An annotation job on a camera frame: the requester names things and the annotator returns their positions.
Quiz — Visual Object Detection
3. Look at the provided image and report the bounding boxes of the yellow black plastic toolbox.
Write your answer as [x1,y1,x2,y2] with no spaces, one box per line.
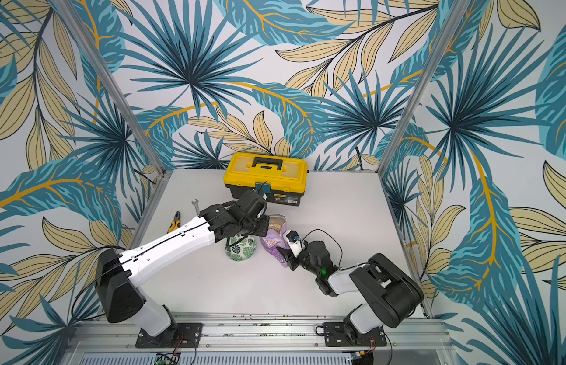
[224,152,308,206]

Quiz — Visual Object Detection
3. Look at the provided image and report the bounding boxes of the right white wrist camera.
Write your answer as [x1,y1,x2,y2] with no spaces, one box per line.
[285,231,304,258]

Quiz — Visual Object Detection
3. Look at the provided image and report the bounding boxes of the left aluminium frame post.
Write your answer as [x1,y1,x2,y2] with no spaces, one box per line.
[52,0,166,176]

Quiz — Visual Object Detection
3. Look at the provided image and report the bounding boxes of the purple oats bag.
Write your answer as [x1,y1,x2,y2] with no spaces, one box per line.
[260,214,290,268]

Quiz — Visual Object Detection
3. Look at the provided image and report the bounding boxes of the aluminium frame post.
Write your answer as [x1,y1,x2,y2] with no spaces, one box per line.
[52,0,166,176]
[377,0,470,180]

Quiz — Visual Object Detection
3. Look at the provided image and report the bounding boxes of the silver open-end wrench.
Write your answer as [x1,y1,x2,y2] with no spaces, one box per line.
[191,199,200,216]

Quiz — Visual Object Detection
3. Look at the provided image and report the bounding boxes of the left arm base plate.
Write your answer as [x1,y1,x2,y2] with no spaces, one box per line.
[135,322,203,349]

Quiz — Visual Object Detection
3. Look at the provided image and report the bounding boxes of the right aluminium frame post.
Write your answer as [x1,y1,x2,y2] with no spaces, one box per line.
[377,0,470,180]

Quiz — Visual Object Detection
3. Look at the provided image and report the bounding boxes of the aluminium mounting rail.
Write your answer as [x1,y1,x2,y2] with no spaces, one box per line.
[65,313,455,355]

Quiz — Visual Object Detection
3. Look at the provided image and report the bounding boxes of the green leaf pattern bowl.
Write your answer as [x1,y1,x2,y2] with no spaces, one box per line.
[225,236,257,262]

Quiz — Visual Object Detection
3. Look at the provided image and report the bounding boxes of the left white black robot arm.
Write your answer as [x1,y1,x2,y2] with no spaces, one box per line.
[94,189,269,348]

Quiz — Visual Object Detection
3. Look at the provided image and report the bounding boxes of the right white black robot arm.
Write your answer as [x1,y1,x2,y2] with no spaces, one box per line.
[277,240,425,346]

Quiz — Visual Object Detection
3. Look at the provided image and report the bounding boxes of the yellow black pliers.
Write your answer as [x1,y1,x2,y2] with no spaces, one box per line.
[167,211,181,233]

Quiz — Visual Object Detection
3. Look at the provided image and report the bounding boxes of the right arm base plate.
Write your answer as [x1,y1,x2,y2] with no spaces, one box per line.
[315,322,387,348]

